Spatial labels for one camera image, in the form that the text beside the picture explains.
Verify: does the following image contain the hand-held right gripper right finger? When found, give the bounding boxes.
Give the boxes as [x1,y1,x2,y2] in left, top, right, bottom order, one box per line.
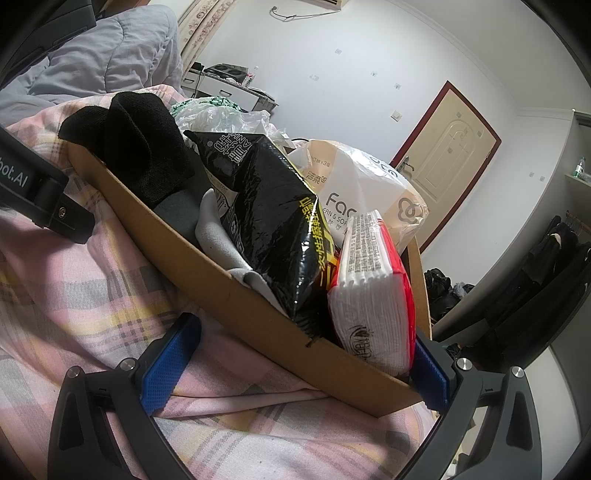
[406,330,543,480]

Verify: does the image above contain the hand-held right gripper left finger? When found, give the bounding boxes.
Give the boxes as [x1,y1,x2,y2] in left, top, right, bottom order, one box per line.
[47,312,202,480]

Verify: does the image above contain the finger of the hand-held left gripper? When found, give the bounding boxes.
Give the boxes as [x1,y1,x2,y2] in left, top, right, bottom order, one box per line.
[32,178,96,245]

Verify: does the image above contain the red white tissue pack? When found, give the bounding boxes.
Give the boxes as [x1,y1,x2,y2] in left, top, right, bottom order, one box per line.
[327,210,417,379]

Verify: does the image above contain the black knit sock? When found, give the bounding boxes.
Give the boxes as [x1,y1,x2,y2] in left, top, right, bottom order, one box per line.
[58,91,197,209]

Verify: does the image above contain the brown cardboard box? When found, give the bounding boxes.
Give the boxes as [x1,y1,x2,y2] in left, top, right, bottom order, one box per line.
[67,138,435,418]

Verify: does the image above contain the black yellow-print packet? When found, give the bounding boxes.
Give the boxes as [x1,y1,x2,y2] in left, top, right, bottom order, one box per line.
[184,130,345,340]

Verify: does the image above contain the white green plastic bag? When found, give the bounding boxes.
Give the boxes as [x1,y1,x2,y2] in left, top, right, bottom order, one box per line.
[168,95,296,153]

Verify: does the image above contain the black bag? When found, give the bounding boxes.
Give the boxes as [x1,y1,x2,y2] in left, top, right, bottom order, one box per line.
[424,268,476,319]

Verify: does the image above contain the light grey sock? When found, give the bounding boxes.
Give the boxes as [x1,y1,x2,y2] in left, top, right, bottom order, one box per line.
[194,187,289,317]

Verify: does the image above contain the grey quilt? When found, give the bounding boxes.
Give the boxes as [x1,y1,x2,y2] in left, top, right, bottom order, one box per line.
[0,7,185,121]

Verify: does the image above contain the black hanging coats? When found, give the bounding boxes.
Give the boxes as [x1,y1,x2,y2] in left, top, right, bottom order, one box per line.
[480,215,587,361]

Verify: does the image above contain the beige tissue pack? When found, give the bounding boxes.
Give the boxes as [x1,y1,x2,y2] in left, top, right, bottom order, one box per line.
[286,138,430,252]

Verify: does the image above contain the white bedside cabinet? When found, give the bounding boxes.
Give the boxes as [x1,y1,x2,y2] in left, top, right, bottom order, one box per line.
[181,62,280,116]

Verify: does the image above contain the black desk device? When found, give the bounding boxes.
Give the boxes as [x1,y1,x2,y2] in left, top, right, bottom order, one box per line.
[203,65,247,79]

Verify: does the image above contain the beige door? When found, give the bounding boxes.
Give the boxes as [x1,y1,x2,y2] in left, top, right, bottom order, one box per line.
[389,80,502,252]

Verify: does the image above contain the floral curtain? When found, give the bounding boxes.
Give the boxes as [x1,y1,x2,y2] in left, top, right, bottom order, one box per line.
[178,0,236,70]

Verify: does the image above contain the white wall shelf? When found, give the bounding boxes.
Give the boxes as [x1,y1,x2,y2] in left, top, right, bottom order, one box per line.
[561,157,591,185]

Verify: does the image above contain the air conditioner hose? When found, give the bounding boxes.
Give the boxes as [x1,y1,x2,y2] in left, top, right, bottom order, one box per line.
[270,6,319,21]

